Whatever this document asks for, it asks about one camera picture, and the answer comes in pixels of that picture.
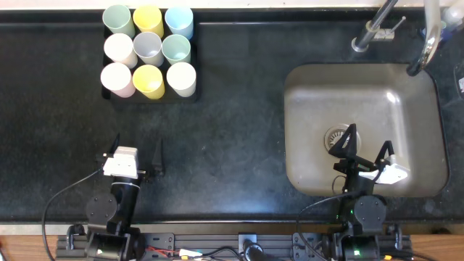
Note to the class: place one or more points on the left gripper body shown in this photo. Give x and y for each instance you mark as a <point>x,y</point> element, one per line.
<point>148,174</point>

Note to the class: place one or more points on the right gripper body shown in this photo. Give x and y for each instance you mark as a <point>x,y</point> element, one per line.
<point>349,167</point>

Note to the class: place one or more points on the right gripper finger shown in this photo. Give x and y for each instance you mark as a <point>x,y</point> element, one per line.
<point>352,145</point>
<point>388,142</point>

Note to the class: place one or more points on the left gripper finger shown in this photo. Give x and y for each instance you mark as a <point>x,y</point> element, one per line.
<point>158,157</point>
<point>116,143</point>

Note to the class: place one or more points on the pink cup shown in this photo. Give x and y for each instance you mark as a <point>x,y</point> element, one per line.
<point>116,77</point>

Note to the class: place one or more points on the yellow cup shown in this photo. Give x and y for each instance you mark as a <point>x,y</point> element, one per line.
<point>148,19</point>
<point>148,79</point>

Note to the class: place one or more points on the white cup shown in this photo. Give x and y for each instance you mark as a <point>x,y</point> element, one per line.
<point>181,77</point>
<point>119,48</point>

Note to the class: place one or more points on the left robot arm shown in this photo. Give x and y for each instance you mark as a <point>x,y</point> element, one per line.
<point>123,203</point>

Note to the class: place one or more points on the steel sink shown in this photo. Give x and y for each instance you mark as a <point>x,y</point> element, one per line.
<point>362,98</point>

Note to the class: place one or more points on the grey cup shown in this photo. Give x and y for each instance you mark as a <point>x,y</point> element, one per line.
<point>148,46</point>

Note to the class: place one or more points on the green cup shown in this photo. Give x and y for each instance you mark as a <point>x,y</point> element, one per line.
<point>176,49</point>
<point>117,19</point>

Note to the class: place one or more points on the black tray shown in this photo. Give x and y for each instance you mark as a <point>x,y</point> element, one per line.
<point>197,54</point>

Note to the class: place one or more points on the steel tap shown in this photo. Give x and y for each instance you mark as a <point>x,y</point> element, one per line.
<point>433,36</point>

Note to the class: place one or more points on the blue soap bottle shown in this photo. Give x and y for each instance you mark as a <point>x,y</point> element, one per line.
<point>447,34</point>

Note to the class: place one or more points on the blue cup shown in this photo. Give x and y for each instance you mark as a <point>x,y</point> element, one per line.
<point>179,21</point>

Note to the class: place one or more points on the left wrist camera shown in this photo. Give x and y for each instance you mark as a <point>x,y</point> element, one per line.
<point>121,163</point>

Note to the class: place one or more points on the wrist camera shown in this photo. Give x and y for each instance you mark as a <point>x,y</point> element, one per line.
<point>121,163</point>
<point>393,172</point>

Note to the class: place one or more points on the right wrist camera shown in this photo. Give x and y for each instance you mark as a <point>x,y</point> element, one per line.
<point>393,172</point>

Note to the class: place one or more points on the mounting rail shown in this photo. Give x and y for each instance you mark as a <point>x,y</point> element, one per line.
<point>217,243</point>

